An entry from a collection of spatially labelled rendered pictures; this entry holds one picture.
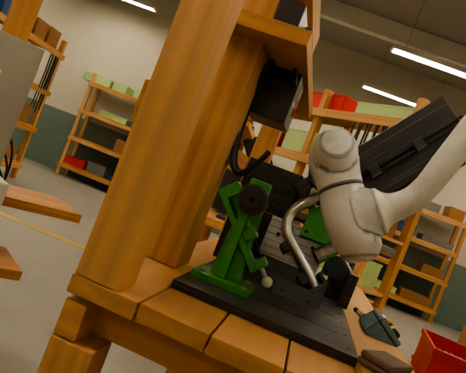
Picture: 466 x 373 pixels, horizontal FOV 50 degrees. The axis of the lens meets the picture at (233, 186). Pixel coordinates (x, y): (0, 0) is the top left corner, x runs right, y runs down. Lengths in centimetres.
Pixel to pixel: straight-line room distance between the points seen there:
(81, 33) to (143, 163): 1089
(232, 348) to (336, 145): 46
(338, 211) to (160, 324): 43
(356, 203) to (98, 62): 1059
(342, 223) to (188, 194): 43
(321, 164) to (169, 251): 47
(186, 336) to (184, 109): 40
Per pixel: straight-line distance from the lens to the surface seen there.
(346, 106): 485
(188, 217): 129
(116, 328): 104
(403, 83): 1102
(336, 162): 106
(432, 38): 913
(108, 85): 1069
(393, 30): 902
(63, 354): 101
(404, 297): 1041
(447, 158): 111
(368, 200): 107
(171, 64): 94
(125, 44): 1139
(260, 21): 125
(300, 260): 142
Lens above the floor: 114
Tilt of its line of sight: level
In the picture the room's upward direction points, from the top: 21 degrees clockwise
